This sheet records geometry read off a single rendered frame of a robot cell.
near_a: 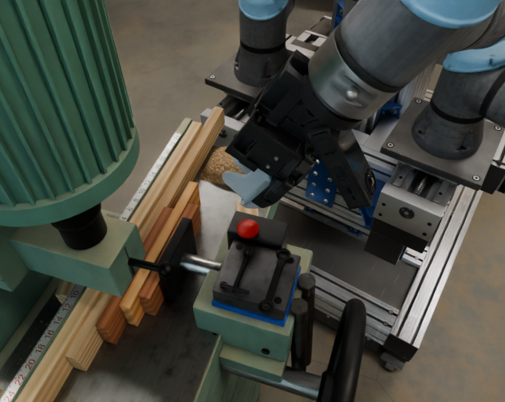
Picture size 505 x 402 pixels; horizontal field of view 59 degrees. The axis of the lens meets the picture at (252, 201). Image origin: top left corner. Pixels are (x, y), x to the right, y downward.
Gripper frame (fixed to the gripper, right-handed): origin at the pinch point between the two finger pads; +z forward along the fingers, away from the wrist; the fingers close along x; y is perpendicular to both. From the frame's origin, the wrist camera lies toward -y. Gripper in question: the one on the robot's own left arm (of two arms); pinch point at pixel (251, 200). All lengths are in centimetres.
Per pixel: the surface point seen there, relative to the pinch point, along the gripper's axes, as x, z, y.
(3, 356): 20.4, 41.9, 16.5
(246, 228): 0.4, 5.0, -2.2
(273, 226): -2.3, 4.9, -5.6
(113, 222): 7.8, 8.6, 12.8
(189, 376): 17.2, 17.2, -6.2
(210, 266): 3.8, 12.7, -1.5
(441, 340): -47, 66, -101
